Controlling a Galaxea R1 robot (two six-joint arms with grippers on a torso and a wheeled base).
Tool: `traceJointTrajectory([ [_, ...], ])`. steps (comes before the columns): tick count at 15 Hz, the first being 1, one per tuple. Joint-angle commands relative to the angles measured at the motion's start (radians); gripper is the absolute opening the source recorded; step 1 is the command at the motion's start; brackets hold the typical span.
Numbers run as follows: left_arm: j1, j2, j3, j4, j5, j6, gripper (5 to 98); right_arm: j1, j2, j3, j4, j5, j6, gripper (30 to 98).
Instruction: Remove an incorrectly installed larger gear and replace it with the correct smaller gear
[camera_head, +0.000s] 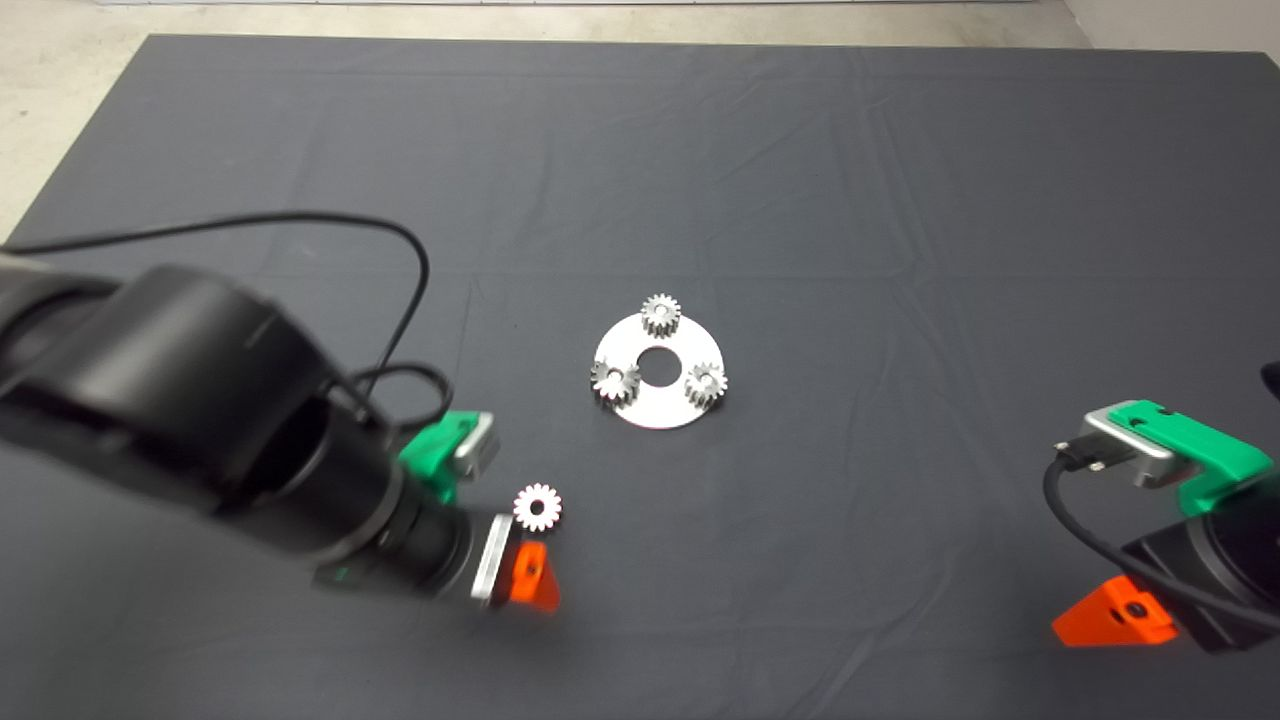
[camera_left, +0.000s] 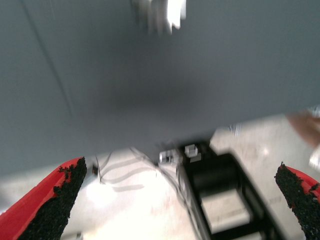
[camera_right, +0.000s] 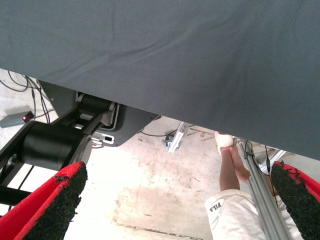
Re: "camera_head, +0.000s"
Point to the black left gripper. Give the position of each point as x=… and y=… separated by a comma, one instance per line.
x=488, y=560

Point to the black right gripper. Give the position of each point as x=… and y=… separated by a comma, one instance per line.
x=1170, y=560

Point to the small steel gear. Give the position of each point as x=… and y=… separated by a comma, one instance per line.
x=706, y=384
x=527, y=497
x=661, y=316

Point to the large steel gear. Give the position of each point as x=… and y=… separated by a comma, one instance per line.
x=614, y=381

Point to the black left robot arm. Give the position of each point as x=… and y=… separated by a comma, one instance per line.
x=200, y=400

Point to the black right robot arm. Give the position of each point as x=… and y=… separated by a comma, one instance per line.
x=1245, y=545

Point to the round metal plate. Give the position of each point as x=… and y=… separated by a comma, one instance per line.
x=660, y=405

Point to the dark grey table cloth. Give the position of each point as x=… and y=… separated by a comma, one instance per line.
x=850, y=200

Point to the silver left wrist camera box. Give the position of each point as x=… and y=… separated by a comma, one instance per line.
x=478, y=445

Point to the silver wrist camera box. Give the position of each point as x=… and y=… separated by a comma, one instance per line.
x=478, y=445
x=1130, y=445

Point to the green left camera mount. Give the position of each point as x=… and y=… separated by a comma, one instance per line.
x=432, y=455

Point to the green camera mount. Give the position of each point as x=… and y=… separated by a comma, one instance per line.
x=1215, y=460
x=432, y=455

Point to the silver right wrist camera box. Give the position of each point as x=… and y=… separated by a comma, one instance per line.
x=1130, y=445

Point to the green right camera mount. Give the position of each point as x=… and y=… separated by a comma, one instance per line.
x=1215, y=460

